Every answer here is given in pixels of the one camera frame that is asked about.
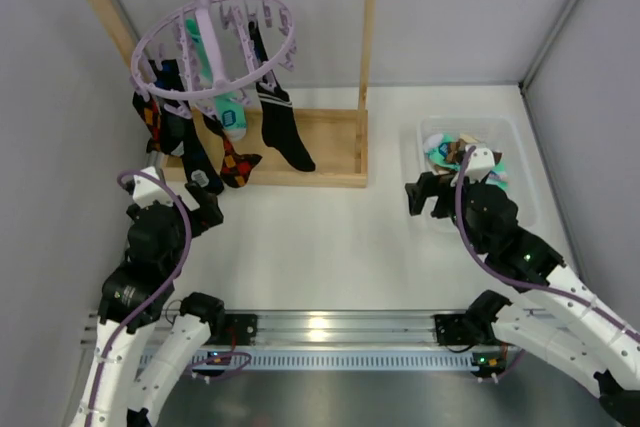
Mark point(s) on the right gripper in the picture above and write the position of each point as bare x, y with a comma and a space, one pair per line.
435, 192

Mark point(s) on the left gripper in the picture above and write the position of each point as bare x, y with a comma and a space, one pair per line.
197, 208

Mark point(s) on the argyle red orange sock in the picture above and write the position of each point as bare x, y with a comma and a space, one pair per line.
236, 168

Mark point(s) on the black blue sport sock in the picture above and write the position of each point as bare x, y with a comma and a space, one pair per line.
178, 136

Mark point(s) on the green white sock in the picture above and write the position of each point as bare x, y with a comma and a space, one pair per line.
229, 112

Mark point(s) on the black white-striped sock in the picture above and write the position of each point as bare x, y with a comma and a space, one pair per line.
279, 129

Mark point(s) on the lilac round clip hanger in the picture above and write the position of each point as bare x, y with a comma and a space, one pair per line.
239, 16

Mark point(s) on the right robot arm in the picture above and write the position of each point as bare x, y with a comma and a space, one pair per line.
545, 309

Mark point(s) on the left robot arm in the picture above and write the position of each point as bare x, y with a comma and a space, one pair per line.
118, 392

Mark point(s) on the wooden hanger rack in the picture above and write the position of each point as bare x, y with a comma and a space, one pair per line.
338, 138

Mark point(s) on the teal white sock in basket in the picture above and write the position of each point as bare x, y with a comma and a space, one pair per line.
434, 150

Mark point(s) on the brown striped sock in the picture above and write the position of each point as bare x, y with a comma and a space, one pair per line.
456, 149

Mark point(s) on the white plastic basket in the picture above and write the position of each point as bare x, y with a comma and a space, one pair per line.
496, 133

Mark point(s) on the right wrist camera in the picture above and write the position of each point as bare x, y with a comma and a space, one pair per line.
479, 162

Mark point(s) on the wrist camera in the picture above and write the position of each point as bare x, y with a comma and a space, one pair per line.
479, 162
147, 190

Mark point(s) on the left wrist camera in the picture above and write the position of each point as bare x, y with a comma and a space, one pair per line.
147, 190

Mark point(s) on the white slotted cable duct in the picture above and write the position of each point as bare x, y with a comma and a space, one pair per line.
347, 360

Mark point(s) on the aluminium mounting rail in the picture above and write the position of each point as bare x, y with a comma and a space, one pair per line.
328, 329

